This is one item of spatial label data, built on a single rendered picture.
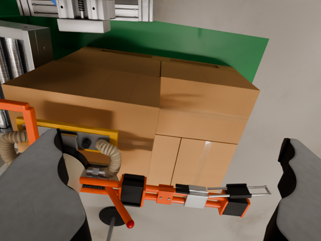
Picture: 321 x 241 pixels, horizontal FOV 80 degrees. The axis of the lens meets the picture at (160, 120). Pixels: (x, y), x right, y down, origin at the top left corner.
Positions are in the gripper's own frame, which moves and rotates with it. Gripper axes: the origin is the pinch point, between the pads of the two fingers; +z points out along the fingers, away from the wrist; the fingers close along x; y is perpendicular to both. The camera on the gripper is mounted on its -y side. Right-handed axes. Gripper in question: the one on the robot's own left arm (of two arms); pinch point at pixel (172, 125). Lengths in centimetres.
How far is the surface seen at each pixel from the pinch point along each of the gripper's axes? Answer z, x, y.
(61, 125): 45, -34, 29
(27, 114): 33, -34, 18
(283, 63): 152, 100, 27
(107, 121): 58, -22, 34
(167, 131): 98, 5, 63
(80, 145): 44, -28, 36
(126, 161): 58, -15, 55
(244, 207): 32, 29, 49
